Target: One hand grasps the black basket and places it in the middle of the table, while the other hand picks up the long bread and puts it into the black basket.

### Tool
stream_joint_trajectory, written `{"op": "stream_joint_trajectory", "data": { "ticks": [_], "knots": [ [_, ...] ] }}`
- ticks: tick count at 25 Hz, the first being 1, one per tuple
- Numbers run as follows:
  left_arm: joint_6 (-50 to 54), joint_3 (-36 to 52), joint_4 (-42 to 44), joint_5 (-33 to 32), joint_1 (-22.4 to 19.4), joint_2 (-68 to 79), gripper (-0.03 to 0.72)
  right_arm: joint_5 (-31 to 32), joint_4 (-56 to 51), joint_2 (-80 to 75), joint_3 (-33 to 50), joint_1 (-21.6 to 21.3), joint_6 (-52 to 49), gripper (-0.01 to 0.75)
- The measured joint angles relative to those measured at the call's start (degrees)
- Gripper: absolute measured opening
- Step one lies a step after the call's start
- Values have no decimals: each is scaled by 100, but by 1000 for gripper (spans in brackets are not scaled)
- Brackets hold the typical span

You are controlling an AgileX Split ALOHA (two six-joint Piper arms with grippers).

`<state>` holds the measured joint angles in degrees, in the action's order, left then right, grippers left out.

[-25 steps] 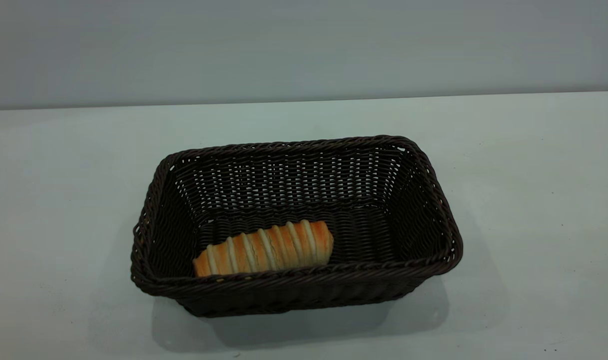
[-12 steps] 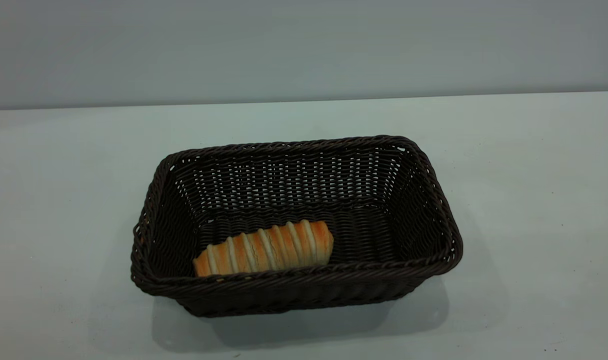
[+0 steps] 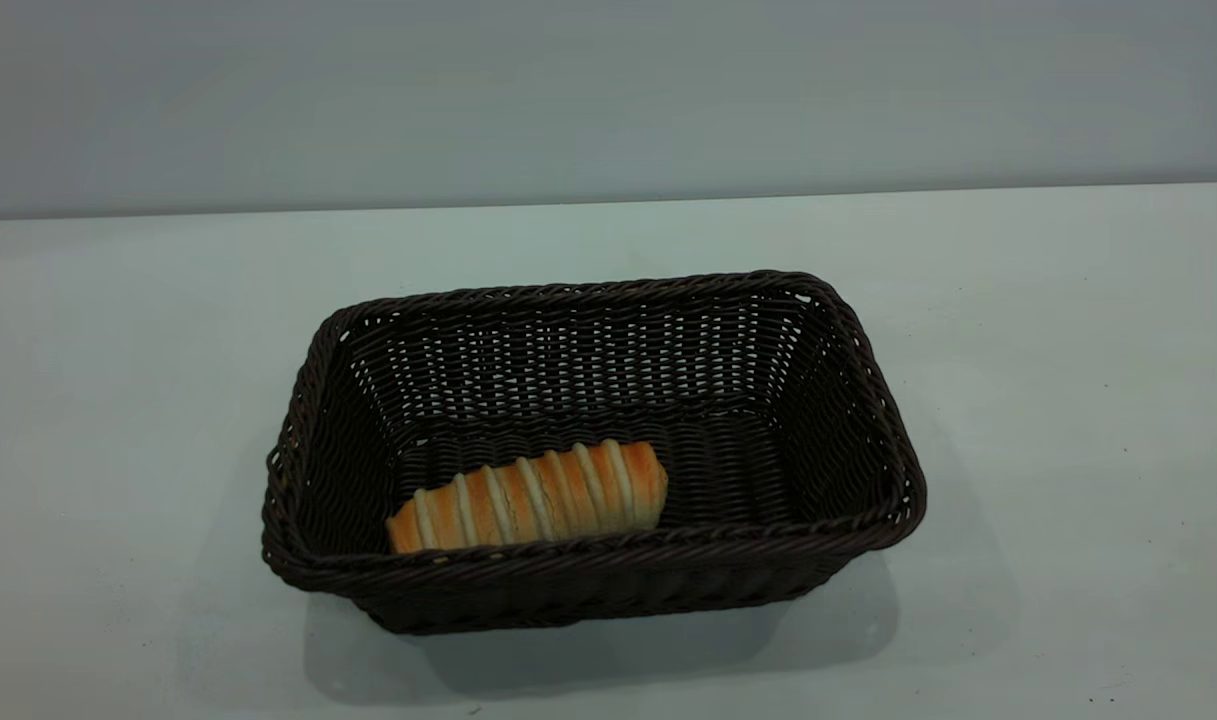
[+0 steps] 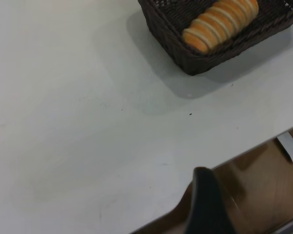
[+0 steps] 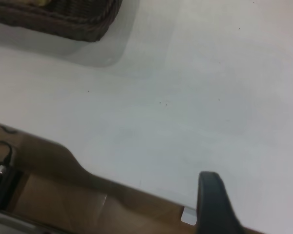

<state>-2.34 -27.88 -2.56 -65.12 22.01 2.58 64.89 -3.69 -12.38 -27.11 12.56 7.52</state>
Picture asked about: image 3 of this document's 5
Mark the golden ridged bread roll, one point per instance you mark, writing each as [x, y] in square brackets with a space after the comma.
[538, 500]

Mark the black woven wicker basket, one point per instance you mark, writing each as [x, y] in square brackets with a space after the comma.
[588, 590]

